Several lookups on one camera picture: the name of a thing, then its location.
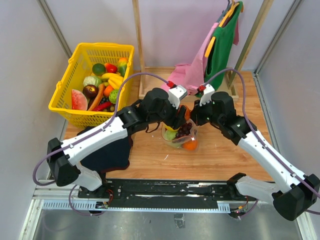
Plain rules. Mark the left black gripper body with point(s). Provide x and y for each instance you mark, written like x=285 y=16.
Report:
x=168 y=115

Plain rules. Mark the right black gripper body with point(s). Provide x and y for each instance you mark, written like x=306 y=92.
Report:
x=204 y=114

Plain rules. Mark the orange pumpkin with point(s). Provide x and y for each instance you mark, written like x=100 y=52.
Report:
x=186 y=115

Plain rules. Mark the purple grape bunch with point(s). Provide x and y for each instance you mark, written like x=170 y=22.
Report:
x=184 y=130

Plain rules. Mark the yellow lemon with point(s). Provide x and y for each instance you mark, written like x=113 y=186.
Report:
x=171 y=129

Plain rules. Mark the clear zip top bag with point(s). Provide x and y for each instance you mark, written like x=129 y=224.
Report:
x=178 y=142

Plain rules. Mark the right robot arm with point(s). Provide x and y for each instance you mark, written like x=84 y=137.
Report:
x=292 y=193

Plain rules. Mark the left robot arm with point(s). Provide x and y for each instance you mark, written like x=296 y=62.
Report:
x=64 y=158

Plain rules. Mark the wooden rack tray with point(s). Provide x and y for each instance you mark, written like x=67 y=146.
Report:
x=149 y=82

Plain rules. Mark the pink shirt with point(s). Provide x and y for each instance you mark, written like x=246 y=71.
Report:
x=191 y=76

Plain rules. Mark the green shirt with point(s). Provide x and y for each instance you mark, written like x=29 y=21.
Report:
x=226 y=37

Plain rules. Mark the green custard apple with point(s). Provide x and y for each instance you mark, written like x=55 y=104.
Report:
x=113 y=96

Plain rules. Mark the yellow clothes hanger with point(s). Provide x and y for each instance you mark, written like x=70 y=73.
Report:
x=209 y=47

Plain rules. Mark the yellow bell pepper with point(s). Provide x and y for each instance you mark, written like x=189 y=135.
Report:
x=116 y=81

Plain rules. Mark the small orange fruit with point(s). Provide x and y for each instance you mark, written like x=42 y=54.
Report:
x=108 y=90

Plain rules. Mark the red chili pepper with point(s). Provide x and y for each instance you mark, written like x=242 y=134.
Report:
x=103 y=106

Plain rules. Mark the yellow banana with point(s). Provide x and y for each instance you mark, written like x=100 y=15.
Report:
x=109 y=75

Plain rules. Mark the mango fruit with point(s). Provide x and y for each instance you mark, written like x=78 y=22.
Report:
x=122 y=65

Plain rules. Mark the dark navy cloth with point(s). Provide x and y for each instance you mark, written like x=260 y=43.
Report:
x=112 y=157

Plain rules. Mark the orange carrot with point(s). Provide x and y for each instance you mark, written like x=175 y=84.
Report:
x=98 y=98

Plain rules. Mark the red bell pepper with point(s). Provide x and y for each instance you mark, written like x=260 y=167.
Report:
x=110 y=68

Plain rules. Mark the green white cabbage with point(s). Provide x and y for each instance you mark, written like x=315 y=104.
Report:
x=92 y=80

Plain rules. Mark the dark green avocado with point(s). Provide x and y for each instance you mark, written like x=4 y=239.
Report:
x=98 y=69

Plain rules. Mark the yellow plastic basket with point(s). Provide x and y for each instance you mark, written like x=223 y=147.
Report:
x=80 y=66

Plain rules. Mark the watermelon slice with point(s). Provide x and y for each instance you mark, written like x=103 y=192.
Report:
x=78 y=100

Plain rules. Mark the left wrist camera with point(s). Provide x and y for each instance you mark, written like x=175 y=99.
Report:
x=176 y=94

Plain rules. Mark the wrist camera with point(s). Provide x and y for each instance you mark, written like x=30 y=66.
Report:
x=207 y=90
x=176 y=94

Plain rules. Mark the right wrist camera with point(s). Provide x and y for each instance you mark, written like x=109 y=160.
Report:
x=207 y=90

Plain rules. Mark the right wooden rack post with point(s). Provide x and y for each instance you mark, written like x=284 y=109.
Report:
x=255 y=29

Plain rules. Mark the wooden rack post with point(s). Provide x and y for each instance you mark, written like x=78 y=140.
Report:
x=255 y=29
x=137 y=20

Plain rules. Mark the left wooden rack post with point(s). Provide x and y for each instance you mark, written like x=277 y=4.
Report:
x=137 y=20

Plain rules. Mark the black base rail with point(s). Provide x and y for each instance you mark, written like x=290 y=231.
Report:
x=164 y=194

